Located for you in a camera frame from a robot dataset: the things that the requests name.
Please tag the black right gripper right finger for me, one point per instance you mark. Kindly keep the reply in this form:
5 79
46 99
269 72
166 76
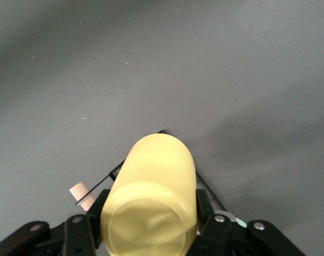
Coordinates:
218 234

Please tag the yellow plastic cup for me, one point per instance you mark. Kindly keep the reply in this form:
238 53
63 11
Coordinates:
151 186

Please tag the pale green plastic cup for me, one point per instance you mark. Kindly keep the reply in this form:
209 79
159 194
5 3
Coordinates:
242 222

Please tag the dark grey table mat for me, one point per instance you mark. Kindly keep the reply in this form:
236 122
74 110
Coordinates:
178 66

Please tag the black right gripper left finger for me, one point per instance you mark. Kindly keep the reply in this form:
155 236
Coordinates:
79 234

